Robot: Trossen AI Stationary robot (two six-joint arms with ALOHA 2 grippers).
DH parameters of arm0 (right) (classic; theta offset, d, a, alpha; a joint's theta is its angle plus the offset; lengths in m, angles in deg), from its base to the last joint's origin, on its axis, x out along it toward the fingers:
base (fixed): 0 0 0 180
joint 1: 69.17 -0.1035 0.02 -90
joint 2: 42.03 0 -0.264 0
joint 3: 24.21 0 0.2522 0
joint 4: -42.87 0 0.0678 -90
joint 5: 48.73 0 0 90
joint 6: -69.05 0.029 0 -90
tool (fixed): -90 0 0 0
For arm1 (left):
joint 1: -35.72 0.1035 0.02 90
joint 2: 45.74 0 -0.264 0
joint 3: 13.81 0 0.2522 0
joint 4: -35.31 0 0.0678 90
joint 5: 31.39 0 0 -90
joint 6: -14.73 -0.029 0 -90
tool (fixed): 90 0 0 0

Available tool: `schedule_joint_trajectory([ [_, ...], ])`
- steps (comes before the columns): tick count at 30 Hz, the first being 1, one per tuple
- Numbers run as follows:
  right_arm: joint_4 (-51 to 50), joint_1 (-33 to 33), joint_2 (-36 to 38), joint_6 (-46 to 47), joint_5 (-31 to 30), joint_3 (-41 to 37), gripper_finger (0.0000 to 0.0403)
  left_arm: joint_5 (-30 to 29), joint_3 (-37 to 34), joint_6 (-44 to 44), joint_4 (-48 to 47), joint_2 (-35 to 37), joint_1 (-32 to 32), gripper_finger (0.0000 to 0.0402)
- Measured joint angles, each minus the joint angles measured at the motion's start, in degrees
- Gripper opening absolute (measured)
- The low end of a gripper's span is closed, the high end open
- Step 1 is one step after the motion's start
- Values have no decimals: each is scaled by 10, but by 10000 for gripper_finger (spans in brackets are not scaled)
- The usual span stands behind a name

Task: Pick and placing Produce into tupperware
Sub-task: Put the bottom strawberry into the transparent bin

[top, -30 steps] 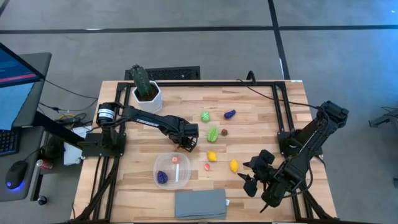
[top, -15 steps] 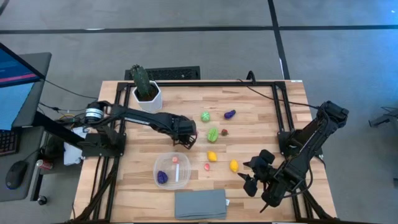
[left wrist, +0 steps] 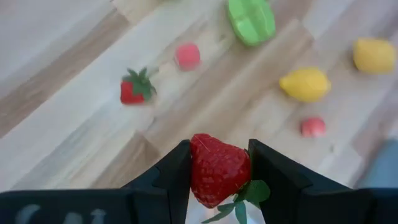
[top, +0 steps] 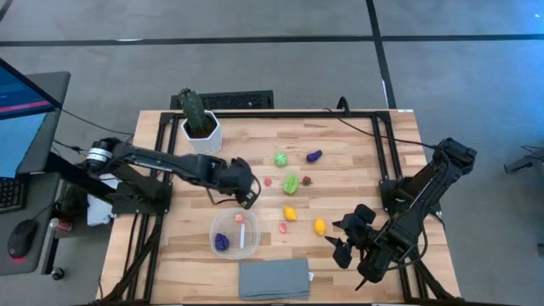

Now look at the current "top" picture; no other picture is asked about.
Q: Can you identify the green cactus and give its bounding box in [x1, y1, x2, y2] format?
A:
[177, 88, 209, 133]

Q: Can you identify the white crumpled cloth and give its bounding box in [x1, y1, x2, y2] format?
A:
[87, 194, 116, 227]

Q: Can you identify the red silver drink can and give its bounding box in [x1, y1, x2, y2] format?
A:
[47, 217, 73, 234]

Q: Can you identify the grey folded cloth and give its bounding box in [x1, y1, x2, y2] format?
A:
[237, 258, 312, 301]

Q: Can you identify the purple toy grape bunch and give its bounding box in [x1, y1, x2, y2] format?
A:
[214, 232, 231, 252]

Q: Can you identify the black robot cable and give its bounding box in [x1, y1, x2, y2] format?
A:
[323, 106, 443, 150]

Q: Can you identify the dark grey desk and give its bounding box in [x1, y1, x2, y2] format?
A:
[0, 71, 72, 276]

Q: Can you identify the white plant pot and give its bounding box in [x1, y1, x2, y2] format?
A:
[180, 110, 224, 156]

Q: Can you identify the green leafy vegetable toy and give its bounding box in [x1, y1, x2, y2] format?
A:
[282, 173, 300, 196]

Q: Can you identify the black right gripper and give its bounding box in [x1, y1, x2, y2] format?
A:
[325, 204, 386, 269]

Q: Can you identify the black computer mouse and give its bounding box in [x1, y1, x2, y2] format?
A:
[7, 219, 38, 259]

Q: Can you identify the clear plastic container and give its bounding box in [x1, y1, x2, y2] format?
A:
[209, 207, 261, 260]

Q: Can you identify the computer monitor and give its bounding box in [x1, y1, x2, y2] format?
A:
[0, 59, 63, 179]

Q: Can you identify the black keyboard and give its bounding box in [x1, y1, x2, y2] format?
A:
[0, 176, 29, 213]
[170, 89, 275, 111]

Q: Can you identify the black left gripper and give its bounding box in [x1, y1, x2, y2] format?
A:
[223, 156, 260, 210]

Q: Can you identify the black stand base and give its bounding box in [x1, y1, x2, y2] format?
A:
[503, 144, 544, 175]

